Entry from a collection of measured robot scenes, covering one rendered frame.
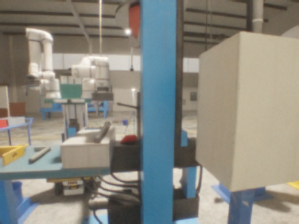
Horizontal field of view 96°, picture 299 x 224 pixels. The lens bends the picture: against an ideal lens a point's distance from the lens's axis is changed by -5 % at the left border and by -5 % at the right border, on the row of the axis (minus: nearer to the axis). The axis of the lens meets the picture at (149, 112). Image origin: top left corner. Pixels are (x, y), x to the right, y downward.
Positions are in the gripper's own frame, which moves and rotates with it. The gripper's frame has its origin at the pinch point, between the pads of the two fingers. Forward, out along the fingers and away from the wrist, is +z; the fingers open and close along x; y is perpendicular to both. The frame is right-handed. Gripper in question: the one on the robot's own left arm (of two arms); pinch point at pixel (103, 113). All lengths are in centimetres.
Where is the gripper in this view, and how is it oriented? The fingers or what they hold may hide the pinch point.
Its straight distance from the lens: 98.2
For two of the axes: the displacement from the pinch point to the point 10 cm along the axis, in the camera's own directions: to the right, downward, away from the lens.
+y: 1.5, 1.2, -9.8
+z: 0.0, 9.9, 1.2
